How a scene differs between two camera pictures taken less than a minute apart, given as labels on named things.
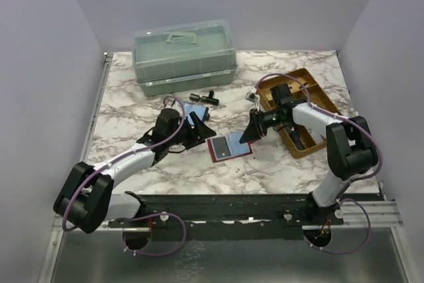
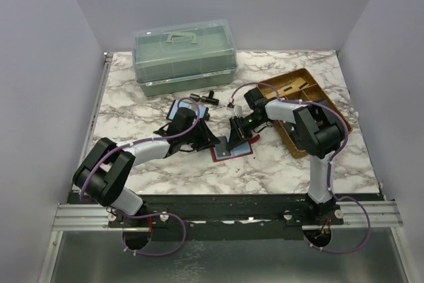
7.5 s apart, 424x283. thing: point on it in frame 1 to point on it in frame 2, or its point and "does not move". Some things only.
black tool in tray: x=296 y=139 does not move
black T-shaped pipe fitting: x=210 y=99 does not move
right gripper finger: x=252 y=132 to x=236 y=135
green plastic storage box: x=180 y=57 does not move
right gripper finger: x=264 y=130 to x=248 y=134
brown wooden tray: x=305 y=89 does not move
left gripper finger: x=188 y=145 to x=208 y=145
